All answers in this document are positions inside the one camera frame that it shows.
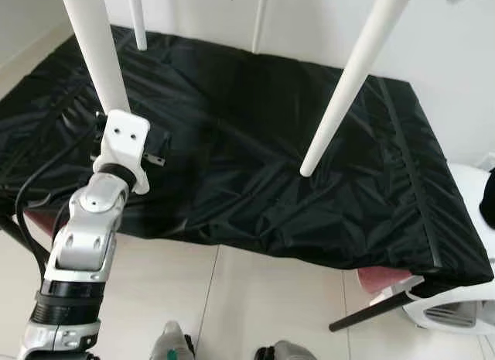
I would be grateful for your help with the red round object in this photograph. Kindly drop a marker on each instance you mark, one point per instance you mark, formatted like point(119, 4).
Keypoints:
point(39, 222)
point(383, 280)

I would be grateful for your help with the black table cover cloth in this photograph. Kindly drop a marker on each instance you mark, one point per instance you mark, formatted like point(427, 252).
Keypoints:
point(232, 143)

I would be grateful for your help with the white domed appliance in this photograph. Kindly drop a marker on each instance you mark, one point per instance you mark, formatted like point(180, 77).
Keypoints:
point(456, 298)

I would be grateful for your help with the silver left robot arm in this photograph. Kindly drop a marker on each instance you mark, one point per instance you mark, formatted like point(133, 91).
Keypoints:
point(81, 236)

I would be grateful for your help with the grey robot left foot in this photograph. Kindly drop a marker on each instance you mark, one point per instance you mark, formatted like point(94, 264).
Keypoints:
point(172, 343)

